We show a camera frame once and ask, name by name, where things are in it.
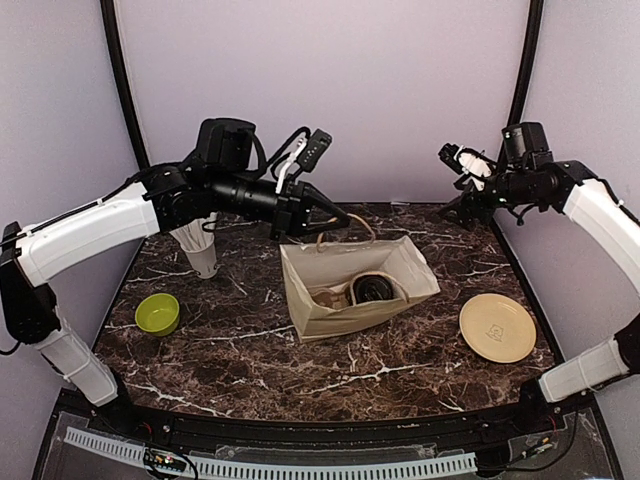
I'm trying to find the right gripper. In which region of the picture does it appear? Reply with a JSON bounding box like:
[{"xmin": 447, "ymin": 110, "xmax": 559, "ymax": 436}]
[{"xmin": 438, "ymin": 167, "xmax": 544, "ymax": 231}]

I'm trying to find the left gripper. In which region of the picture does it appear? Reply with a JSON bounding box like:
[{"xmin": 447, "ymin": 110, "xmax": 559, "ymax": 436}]
[{"xmin": 211, "ymin": 167, "xmax": 352, "ymax": 240}]

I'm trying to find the beige paper bag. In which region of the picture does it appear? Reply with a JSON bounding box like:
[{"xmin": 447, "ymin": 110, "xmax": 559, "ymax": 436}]
[{"xmin": 280, "ymin": 229, "xmax": 440, "ymax": 343}]

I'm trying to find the brown cardboard cup carrier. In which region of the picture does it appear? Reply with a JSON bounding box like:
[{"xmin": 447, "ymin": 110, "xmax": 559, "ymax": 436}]
[{"xmin": 309, "ymin": 283, "xmax": 352, "ymax": 310}]

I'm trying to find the black coffee cup lid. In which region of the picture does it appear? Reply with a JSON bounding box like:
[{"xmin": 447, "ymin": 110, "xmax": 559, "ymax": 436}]
[{"xmin": 350, "ymin": 274, "xmax": 395, "ymax": 304}]

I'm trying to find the black paper coffee cup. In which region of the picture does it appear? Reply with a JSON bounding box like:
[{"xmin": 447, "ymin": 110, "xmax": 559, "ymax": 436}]
[{"xmin": 353, "ymin": 287, "xmax": 396, "ymax": 304}]

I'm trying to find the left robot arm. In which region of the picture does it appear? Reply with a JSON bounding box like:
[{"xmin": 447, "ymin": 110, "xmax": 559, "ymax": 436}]
[{"xmin": 1, "ymin": 118, "xmax": 350, "ymax": 436}]

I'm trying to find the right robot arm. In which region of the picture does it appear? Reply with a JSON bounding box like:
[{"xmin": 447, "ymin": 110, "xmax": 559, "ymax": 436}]
[{"xmin": 438, "ymin": 122, "xmax": 639, "ymax": 434}]

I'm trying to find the beige plate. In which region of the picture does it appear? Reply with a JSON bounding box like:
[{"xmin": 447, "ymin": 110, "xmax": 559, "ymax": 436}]
[{"xmin": 459, "ymin": 293, "xmax": 537, "ymax": 364}]

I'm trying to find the white cup of straws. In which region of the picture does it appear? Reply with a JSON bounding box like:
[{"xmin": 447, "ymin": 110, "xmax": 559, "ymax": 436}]
[{"xmin": 170, "ymin": 212, "xmax": 219, "ymax": 279}]

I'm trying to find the green bowl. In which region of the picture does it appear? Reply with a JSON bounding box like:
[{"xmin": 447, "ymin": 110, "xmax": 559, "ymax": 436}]
[{"xmin": 135, "ymin": 293, "xmax": 180, "ymax": 337}]

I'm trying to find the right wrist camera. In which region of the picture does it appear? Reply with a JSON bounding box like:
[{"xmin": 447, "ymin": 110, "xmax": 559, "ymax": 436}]
[{"xmin": 438, "ymin": 143, "xmax": 497, "ymax": 192}]

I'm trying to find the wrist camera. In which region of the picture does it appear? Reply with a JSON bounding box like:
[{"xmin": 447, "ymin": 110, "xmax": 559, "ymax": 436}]
[
  {"xmin": 269, "ymin": 126, "xmax": 333, "ymax": 194},
  {"xmin": 438, "ymin": 143, "xmax": 497, "ymax": 192}
]

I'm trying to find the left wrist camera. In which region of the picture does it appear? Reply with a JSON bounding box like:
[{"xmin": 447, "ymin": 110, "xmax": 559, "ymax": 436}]
[{"xmin": 269, "ymin": 126, "xmax": 333, "ymax": 194}]

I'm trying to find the black front rail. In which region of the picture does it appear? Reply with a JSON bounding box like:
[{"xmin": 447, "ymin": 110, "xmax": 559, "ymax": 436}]
[{"xmin": 113, "ymin": 405, "xmax": 525, "ymax": 449}]

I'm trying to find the right black frame post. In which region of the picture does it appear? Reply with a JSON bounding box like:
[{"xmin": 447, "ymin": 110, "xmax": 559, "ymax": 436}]
[{"xmin": 506, "ymin": 0, "xmax": 544, "ymax": 125}]

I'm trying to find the black frame post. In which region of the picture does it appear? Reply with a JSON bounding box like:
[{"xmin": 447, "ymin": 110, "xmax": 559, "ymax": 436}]
[
  {"xmin": 99, "ymin": 0, "xmax": 150, "ymax": 170},
  {"xmin": 506, "ymin": 0, "xmax": 544, "ymax": 125}
]

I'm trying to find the left black frame post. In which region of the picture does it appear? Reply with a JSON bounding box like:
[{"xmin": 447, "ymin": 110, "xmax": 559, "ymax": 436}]
[{"xmin": 99, "ymin": 0, "xmax": 150, "ymax": 170}]

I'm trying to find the white cable duct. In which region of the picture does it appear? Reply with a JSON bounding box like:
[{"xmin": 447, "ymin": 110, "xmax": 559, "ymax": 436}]
[{"xmin": 63, "ymin": 427, "xmax": 478, "ymax": 479}]

